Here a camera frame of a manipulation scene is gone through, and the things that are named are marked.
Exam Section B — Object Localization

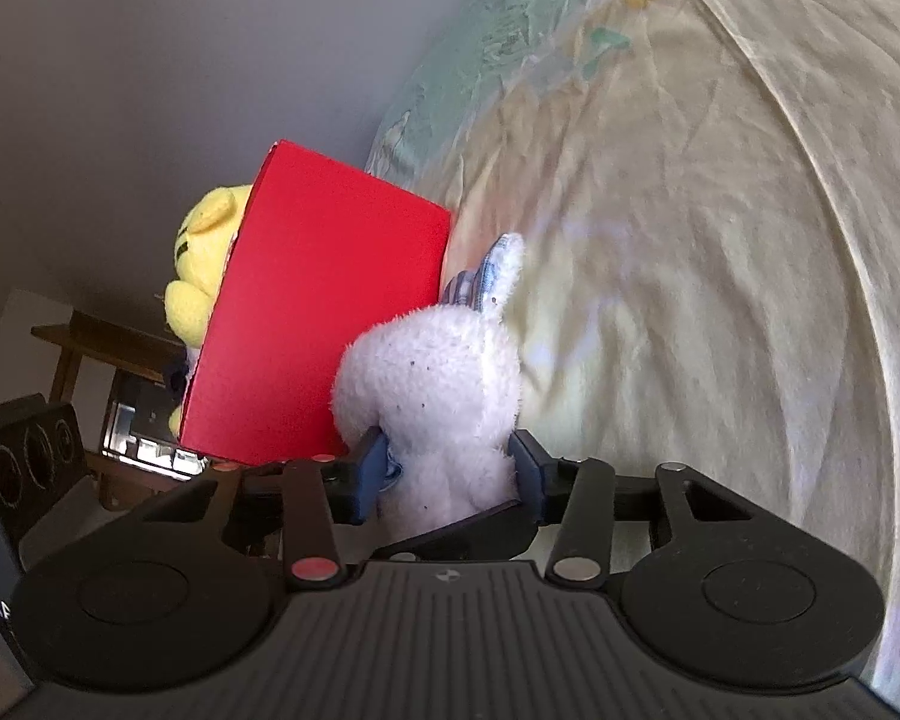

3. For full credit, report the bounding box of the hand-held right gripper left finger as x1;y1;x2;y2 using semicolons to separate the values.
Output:
45;427;388;592

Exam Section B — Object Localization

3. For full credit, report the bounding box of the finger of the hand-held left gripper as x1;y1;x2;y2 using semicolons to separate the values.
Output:
379;504;535;562

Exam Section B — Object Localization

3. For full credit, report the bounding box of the dark shiny box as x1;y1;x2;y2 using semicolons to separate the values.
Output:
101;379;211;481

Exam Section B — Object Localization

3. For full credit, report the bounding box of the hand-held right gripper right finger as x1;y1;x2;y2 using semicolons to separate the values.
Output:
511;429;826;587

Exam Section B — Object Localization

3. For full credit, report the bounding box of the yellow plush bear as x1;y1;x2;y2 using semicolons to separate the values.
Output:
163;184;254;436

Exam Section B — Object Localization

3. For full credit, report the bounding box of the red cardboard box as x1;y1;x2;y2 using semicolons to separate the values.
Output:
178;139;452;466

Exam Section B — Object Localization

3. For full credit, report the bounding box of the brown wooden table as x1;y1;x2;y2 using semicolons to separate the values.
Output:
30;310;196;406

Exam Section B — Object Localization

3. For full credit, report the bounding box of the pale pink plush toy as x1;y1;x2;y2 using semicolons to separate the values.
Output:
332;232;527;541

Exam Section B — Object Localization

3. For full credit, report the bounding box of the cartoon printed bed sheet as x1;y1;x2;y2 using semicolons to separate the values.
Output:
364;0;900;698

